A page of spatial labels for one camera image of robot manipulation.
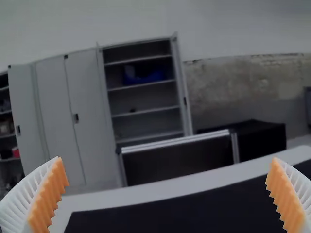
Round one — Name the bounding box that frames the black framed panel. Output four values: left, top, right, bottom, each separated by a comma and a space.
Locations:
116, 129, 240, 187

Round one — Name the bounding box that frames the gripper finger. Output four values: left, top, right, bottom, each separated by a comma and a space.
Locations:
265, 157, 311, 233
0, 156, 69, 233

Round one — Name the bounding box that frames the black mat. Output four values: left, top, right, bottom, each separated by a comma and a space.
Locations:
63, 159, 311, 233

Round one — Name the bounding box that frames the black crate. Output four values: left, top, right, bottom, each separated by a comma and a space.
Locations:
196, 118, 287, 163

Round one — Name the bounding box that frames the blue box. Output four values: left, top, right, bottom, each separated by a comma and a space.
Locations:
122, 64, 169, 85

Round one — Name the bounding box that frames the grey cupboard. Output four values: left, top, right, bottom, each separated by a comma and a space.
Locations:
0, 63, 37, 180
35, 31, 194, 189

